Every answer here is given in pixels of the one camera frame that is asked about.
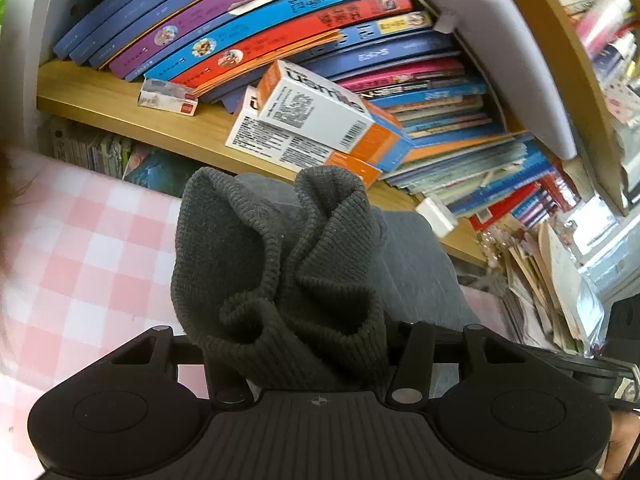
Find grey fleece pants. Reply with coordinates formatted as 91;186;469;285
171;166;476;392

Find stack of papers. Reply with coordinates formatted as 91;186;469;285
477;217;605;358

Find pink checkered desk mat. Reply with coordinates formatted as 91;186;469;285
0;146;516;480

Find lower orange white box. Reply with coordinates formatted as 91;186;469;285
226;87;382;188

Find orange white box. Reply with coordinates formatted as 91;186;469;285
257;60;411;172
226;87;382;188

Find upper orange white box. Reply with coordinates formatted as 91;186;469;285
257;60;411;172

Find small red white box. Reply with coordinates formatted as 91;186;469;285
137;78;198;116

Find red book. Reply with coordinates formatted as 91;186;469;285
171;0;413;92

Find grey laptop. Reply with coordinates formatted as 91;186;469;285
426;0;577;160

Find light blue book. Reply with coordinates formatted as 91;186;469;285
122;0;355;81

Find dark blue book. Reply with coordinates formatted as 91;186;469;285
53;0;158;64

